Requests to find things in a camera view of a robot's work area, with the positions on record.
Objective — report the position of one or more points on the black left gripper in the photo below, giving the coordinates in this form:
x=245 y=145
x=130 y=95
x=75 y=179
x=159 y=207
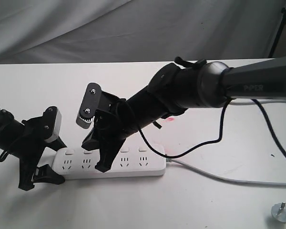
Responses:
x=32 y=146

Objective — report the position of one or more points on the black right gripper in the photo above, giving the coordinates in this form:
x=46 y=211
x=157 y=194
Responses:
x=107 y=134

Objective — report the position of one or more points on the white five-outlet power strip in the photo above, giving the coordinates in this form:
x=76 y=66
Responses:
x=131 y=161

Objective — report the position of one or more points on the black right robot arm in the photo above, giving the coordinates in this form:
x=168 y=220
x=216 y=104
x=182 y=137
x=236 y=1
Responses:
x=175 y=88

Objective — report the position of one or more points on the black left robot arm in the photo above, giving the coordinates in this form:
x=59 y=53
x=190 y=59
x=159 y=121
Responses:
x=10 y=134

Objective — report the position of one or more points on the grey backdrop cloth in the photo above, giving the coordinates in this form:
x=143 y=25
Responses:
x=76 y=31

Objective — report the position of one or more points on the white three-pin plug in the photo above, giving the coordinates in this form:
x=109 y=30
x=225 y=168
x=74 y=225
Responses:
x=278 y=212

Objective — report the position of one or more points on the black tripod stand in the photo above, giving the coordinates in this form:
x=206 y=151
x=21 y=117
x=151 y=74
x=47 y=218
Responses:
x=278 y=32

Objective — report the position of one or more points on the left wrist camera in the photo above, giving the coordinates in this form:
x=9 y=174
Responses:
x=51 y=123

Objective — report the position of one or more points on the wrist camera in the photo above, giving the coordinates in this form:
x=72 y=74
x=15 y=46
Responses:
x=89 y=105
x=51 y=123

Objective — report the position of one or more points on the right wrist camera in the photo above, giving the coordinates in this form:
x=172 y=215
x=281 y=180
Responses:
x=89 y=105

